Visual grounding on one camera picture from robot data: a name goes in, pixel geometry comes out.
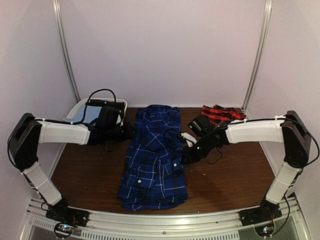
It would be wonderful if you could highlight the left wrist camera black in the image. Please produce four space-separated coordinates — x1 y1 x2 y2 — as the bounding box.
95 106 122 130

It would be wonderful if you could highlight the blue plaid long sleeve shirt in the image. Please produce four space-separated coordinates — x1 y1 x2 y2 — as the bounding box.
117 105 188 211

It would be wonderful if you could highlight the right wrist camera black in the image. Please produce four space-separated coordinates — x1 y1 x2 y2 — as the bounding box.
180 114 216 147

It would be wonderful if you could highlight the left circuit board with leds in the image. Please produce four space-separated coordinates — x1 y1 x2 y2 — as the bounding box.
53 222 75 239

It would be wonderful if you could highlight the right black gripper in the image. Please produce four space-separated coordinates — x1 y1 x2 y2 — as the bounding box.
180 134 214 165

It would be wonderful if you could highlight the black folded garment in bin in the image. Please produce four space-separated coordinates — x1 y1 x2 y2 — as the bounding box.
85 99 126 111

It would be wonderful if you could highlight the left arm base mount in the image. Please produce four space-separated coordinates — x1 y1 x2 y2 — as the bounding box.
45 206 89 227

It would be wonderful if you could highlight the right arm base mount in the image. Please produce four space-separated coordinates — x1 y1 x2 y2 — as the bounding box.
239 206 282 227

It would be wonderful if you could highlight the aluminium front rail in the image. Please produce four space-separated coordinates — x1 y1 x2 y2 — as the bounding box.
17 197 312 240

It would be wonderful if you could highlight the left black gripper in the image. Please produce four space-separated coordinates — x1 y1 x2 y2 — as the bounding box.
105 121 138 143

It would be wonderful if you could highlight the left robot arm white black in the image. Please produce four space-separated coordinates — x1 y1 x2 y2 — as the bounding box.
7 113 135 222

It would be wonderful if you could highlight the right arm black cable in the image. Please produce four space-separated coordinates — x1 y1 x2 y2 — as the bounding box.
163 118 316 166

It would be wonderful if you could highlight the aluminium frame post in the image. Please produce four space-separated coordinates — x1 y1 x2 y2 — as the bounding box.
52 0 81 102
242 0 273 111

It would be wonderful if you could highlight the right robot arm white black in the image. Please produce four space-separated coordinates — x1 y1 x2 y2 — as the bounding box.
180 110 312 221

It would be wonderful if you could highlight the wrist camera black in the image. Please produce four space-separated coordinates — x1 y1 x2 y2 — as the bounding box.
180 114 216 147
95 106 122 130

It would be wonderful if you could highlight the red black plaid folded shirt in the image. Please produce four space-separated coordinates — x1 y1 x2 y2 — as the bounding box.
201 104 246 126

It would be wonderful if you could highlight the right circuit board with leds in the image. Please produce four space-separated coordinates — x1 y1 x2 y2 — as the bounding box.
254 223 275 238

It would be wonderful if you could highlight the white plastic bin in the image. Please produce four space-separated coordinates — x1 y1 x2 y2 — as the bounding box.
62 97 128 124

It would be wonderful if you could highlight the circuit board with leds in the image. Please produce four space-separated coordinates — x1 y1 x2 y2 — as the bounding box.
53 222 75 239
254 223 275 238

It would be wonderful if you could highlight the light blue folded shirt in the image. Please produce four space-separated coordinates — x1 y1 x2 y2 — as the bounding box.
62 105 102 123

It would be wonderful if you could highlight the right aluminium frame post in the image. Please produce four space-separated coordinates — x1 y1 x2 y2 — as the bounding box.
242 0 273 111

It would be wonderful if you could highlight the left aluminium frame post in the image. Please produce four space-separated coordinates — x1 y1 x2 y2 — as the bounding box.
52 0 81 102

